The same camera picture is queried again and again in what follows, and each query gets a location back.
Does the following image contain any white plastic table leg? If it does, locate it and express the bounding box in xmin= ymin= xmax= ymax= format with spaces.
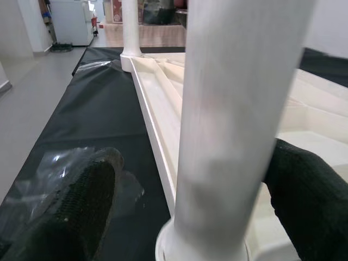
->
xmin=154 ymin=0 xmax=318 ymax=261
xmin=120 ymin=0 xmax=144 ymax=73

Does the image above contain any pink checked cloth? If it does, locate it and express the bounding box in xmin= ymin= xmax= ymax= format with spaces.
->
xmin=104 ymin=23 xmax=189 ymax=47

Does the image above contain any black plastic bag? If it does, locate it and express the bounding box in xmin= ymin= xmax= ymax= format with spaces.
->
xmin=141 ymin=0 xmax=181 ymax=26

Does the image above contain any black table cloth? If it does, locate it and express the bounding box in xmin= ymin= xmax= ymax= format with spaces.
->
xmin=0 ymin=46 xmax=348 ymax=261

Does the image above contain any dark floor mat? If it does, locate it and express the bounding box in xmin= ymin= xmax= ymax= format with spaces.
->
xmin=51 ymin=42 xmax=73 ymax=53

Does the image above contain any cream plastic table top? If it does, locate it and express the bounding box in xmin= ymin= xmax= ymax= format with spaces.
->
xmin=119 ymin=51 xmax=348 ymax=261

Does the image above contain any black wok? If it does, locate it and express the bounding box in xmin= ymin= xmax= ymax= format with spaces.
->
xmin=175 ymin=9 xmax=191 ymax=28

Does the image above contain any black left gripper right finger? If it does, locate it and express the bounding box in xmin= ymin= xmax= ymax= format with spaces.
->
xmin=264 ymin=138 xmax=348 ymax=261

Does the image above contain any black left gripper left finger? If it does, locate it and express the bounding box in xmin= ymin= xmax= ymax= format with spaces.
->
xmin=0 ymin=146 xmax=126 ymax=261

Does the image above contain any white fridge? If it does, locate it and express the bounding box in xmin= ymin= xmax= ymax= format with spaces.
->
xmin=49 ymin=0 xmax=94 ymax=46

